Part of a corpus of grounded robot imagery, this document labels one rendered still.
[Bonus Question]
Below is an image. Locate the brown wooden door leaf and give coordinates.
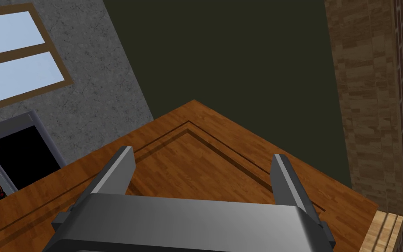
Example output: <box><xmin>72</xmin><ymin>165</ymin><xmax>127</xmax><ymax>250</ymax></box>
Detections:
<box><xmin>0</xmin><ymin>99</ymin><xmax>379</xmax><ymax>252</ymax></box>

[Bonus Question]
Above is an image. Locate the brown framed window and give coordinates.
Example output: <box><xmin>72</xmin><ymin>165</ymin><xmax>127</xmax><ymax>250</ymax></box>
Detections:
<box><xmin>0</xmin><ymin>3</ymin><xmax>75</xmax><ymax>116</ymax></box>

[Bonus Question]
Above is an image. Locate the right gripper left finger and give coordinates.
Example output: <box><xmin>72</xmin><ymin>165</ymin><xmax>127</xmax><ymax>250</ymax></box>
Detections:
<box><xmin>89</xmin><ymin>146</ymin><xmax>136</xmax><ymax>196</ymax></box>

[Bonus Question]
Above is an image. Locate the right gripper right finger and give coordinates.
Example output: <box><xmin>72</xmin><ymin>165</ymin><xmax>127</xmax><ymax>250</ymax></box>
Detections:
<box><xmin>269</xmin><ymin>153</ymin><xmax>325</xmax><ymax>225</ymax></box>

